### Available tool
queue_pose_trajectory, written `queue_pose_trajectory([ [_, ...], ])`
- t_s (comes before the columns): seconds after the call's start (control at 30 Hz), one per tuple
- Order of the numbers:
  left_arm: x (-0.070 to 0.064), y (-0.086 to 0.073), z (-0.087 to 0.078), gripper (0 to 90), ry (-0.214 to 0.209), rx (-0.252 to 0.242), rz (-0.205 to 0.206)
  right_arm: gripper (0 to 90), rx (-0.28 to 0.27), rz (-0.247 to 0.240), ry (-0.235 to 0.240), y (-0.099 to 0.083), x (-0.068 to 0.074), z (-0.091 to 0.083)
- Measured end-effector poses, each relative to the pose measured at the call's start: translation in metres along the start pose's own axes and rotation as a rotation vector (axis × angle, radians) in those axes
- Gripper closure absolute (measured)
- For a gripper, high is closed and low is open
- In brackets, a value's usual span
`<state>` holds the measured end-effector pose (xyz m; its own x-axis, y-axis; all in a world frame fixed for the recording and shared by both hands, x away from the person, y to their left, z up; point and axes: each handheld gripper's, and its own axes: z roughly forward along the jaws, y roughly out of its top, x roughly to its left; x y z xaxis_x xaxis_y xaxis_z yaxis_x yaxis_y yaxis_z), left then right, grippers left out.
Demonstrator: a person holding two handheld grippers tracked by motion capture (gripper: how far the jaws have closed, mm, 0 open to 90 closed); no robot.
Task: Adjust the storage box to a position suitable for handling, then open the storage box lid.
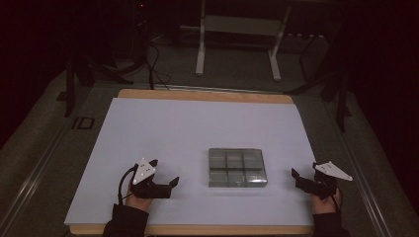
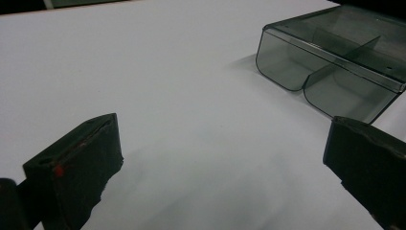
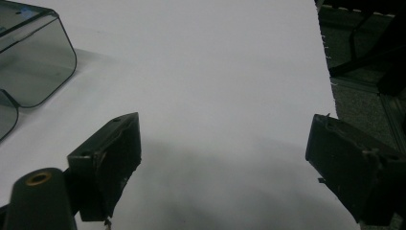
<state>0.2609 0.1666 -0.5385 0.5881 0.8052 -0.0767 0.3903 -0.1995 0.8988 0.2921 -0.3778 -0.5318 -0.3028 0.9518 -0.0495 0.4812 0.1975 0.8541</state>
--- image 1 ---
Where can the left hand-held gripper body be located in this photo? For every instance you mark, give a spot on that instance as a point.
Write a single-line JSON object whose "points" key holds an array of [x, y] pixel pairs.
{"points": [[142, 171]]}

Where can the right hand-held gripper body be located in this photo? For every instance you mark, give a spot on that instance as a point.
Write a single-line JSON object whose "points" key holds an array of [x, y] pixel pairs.
{"points": [[324, 179]]}

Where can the clear plastic compartment box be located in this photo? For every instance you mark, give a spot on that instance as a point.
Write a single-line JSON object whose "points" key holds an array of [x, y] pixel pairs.
{"points": [[237, 168]]}

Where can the person's right hand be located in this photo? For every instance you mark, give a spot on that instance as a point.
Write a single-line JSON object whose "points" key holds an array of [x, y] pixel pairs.
{"points": [[324, 204]]}

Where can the person's left hand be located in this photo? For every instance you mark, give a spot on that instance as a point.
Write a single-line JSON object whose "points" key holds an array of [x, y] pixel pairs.
{"points": [[138, 201]]}

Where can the white table mat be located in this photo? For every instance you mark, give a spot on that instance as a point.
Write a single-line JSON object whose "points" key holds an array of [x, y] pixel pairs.
{"points": [[184, 131]]}

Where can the black metal stand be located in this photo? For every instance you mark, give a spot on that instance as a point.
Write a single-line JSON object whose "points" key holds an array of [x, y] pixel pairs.
{"points": [[82, 72], [341, 98]]}

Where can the white metal stand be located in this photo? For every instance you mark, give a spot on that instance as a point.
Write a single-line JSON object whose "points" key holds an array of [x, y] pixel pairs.
{"points": [[242, 25]]}

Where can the metal floor rail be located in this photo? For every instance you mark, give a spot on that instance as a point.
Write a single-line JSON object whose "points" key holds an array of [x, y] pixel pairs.
{"points": [[29, 179], [362, 184]]}

